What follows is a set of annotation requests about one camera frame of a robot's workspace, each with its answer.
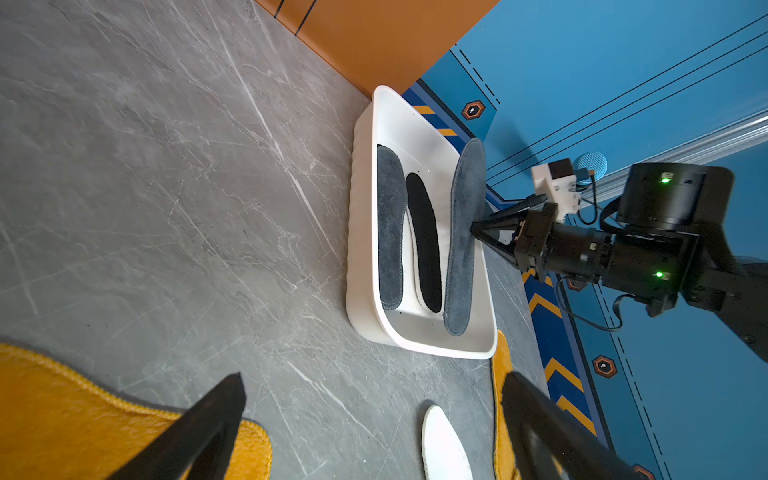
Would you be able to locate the white rectangular storage box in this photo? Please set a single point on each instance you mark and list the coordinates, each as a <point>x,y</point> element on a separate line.
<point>391,121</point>

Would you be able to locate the black insole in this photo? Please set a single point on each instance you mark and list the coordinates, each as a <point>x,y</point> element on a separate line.
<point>427,262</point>

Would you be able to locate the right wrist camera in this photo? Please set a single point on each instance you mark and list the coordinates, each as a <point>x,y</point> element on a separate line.
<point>557,180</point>

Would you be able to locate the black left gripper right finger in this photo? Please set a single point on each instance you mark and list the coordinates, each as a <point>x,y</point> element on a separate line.
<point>542,436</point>

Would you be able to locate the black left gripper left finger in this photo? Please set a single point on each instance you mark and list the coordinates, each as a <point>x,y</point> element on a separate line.
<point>199,445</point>

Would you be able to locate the blue microphone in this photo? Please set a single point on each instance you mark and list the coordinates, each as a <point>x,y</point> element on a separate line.
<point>588,163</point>

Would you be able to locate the white insole right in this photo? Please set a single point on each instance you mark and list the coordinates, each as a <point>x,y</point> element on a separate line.
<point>443,454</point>

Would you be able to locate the yellow insole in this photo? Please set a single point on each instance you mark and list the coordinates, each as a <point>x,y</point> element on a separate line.
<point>503,457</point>
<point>57,424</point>

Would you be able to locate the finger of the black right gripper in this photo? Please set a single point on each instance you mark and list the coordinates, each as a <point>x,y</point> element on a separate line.
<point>505,251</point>
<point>510,217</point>

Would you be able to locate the dark grey insole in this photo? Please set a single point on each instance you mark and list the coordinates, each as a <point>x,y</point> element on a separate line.
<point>467,202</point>
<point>391,207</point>

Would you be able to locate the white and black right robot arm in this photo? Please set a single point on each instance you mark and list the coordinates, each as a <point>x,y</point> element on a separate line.
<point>662,240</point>

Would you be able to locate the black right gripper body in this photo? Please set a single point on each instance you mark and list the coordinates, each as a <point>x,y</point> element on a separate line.
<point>547,245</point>

